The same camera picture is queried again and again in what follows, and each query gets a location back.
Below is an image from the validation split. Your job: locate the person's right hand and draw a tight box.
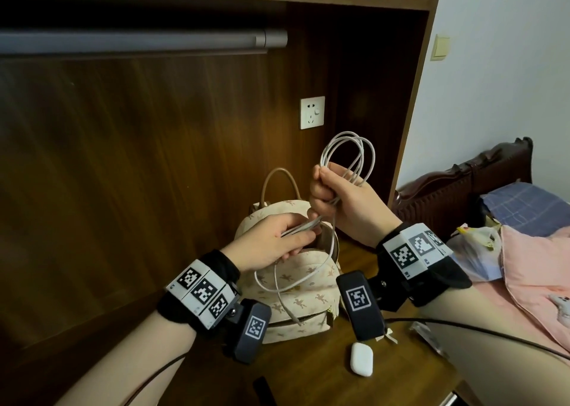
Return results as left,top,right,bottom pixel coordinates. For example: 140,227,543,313
308,163,403,249

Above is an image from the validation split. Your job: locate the person's left hand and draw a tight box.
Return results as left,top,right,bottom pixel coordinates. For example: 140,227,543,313
220,212,322,274

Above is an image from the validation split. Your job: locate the long white charging cable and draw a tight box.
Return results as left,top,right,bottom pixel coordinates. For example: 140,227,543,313
254,131,377,326

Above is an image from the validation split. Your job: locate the cream patterned backpack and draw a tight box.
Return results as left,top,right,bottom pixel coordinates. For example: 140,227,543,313
233,167,344,345

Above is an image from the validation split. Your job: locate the clear plastic bag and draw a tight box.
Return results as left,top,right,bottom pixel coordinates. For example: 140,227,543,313
409,321,451,360

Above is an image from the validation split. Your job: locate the white earbud case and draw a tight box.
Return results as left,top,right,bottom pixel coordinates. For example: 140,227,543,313
349,342,374,378

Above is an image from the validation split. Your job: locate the black stick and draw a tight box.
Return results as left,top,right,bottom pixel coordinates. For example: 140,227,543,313
252,376,278,406

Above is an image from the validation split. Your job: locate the person's right forearm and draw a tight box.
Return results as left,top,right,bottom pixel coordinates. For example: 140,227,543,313
418,292,570,406

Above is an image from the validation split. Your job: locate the person's left forearm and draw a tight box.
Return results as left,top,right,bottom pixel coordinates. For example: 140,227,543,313
53,310,197,406

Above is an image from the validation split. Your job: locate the right black marker wristband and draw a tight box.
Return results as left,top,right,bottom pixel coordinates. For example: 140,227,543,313
376,222,473,307

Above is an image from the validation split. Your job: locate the black marker wristband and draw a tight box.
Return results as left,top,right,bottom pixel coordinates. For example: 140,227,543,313
156,249,241,331
376,222,473,307

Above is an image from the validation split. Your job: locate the left black marker wristband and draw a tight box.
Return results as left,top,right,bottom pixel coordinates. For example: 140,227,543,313
156,249,241,331

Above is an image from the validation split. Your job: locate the dark carved bed headboard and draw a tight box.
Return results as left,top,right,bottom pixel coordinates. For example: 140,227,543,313
391,137,534,231

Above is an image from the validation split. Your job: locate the translucent plastic shopping bag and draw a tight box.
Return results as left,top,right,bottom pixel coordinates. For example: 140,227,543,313
447,223,503,283

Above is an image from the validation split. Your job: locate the dark wooden shelf cabinet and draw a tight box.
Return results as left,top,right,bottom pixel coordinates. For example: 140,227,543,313
0,0,446,206

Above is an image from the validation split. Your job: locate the pink bed sheet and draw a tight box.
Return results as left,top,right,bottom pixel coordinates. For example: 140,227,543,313
471,281,558,344

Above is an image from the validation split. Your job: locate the blue checkered pillow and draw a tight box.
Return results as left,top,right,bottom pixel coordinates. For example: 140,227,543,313
480,182,570,237

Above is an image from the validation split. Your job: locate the pink quilt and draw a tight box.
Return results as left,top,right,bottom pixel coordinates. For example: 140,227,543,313
498,225,570,353

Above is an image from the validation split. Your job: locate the grey metal tube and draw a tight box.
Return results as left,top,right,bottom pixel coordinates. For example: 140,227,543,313
0,28,289,56

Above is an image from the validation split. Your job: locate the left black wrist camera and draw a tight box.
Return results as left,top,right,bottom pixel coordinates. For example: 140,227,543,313
224,299,273,366

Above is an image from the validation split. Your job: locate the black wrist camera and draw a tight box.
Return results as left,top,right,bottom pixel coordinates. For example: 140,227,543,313
224,299,273,366
336,271,387,342

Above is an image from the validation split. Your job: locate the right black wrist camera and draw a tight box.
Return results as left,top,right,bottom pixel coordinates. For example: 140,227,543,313
336,271,387,342

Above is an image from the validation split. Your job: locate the white wall socket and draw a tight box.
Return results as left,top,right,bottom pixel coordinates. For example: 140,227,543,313
299,96,326,131

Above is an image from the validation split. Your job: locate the right black camera cable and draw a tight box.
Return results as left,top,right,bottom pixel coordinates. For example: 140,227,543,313
382,316,570,361

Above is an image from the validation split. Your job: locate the black camera cable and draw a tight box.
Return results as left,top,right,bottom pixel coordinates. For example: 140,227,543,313
133,352,188,406
382,316,570,361

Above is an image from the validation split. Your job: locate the left black camera cable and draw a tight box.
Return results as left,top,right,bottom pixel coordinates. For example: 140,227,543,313
133,352,188,406

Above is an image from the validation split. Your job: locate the yellow wall switch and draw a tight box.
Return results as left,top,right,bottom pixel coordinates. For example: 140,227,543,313
430,34,451,62

